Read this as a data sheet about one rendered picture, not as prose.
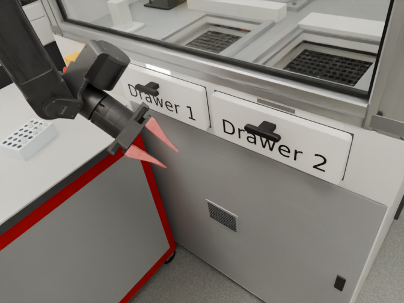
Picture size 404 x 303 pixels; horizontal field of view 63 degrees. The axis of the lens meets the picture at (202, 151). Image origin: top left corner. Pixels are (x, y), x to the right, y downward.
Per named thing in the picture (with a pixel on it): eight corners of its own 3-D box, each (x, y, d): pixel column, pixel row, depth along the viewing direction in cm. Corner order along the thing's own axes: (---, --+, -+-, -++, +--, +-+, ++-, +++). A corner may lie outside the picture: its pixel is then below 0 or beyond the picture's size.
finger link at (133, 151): (158, 175, 62) (116, 146, 61) (180, 144, 63) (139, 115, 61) (159, 180, 56) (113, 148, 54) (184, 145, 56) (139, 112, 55)
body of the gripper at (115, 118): (118, 155, 61) (84, 131, 60) (151, 110, 61) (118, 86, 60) (115, 157, 55) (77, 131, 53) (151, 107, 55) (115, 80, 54)
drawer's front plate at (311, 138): (338, 186, 61) (348, 140, 54) (214, 134, 76) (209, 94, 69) (342, 180, 62) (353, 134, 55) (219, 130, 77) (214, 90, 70)
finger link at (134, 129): (160, 172, 62) (119, 142, 61) (183, 141, 63) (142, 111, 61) (162, 176, 56) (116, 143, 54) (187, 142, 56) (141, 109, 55)
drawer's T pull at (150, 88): (156, 98, 76) (155, 92, 75) (134, 89, 80) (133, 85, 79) (167, 90, 78) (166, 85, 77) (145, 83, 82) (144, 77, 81)
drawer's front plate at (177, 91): (206, 131, 78) (200, 91, 70) (126, 98, 93) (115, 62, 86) (210, 127, 79) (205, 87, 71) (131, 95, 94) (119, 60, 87)
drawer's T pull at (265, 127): (278, 144, 59) (278, 138, 59) (243, 131, 63) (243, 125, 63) (287, 133, 61) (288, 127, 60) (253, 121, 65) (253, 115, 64)
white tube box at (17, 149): (25, 161, 87) (18, 151, 84) (4, 155, 90) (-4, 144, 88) (58, 133, 95) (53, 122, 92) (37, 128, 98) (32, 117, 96)
